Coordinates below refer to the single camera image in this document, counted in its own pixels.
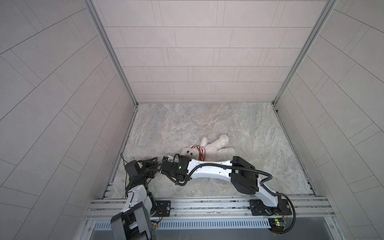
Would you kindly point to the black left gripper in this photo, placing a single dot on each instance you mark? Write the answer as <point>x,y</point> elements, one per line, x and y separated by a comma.
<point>151,165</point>

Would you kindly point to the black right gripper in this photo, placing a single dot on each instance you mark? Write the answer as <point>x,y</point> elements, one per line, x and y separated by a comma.
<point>180,157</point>

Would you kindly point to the red white striped shirt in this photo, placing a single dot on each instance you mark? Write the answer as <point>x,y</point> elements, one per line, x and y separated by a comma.
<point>201,152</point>

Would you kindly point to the white plush teddy bear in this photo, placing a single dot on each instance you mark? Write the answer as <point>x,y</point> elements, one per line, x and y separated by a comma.
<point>216,151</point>

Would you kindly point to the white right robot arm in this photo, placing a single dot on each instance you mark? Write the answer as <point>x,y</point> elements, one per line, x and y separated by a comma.
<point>242,175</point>

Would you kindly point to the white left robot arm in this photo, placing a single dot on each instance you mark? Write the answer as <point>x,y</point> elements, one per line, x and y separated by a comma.
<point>134,220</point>

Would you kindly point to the left green circuit board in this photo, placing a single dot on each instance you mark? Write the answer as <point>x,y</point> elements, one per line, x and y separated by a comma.
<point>154,224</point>

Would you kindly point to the green circuit board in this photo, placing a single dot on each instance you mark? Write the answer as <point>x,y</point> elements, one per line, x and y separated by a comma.
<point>277,225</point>
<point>154,224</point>

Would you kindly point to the right green circuit board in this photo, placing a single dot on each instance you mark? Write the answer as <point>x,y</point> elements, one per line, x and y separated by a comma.
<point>277,225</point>

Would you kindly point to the aluminium corner post left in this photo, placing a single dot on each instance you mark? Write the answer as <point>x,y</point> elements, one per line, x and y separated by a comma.
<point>90,6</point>

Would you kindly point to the aluminium corner post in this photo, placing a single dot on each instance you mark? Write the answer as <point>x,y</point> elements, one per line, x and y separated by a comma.
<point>324,15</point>
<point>90,6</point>

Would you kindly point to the aluminium corner post right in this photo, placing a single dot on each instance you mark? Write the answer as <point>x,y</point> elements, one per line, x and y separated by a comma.
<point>324,15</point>

